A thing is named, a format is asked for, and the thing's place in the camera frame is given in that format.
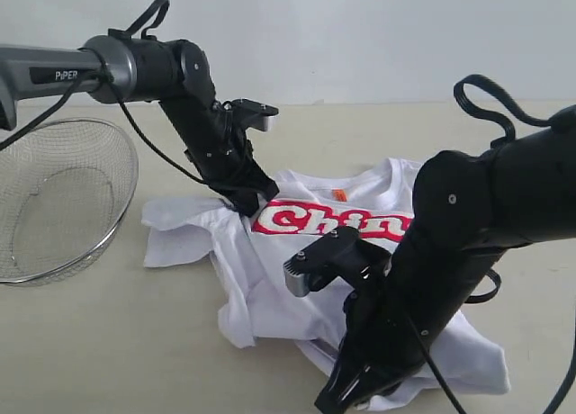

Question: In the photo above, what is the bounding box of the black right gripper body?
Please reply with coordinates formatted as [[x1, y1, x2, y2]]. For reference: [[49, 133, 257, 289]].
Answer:
[[332, 238, 500, 387]]

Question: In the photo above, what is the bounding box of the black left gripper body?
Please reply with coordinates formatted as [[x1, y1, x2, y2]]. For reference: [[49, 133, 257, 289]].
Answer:
[[159, 94, 254, 191]]

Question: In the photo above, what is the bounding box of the white t-shirt red lettering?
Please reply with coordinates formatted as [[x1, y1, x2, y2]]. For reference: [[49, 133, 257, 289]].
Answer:
[[141, 157, 512, 411]]

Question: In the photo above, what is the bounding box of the round metal mesh basket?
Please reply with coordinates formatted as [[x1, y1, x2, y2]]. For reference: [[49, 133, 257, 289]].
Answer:
[[1, 118, 139, 286]]

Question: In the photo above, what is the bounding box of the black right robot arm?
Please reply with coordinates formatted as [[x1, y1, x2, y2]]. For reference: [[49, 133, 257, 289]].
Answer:
[[307, 107, 575, 413]]

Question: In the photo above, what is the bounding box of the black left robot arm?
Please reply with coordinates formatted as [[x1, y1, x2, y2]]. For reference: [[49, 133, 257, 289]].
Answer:
[[1, 35, 279, 216]]

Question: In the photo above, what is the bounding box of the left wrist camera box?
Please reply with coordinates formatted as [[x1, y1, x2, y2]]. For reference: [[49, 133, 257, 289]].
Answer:
[[223, 98, 279, 132]]

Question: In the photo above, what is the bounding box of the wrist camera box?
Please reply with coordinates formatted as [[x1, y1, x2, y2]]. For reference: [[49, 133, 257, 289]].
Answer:
[[223, 98, 279, 132], [283, 226, 392, 298]]

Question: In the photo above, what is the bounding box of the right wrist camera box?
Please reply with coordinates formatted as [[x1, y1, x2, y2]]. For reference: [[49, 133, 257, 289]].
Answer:
[[283, 226, 392, 298]]

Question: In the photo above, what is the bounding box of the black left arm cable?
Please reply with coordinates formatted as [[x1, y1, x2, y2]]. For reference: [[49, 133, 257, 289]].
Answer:
[[0, 0, 212, 186]]

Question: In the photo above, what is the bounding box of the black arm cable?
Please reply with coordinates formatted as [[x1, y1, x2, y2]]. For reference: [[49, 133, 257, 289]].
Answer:
[[0, 0, 212, 186], [404, 74, 576, 414]]

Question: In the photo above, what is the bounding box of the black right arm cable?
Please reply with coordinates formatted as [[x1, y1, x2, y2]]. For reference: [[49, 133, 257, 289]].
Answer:
[[404, 74, 576, 414]]

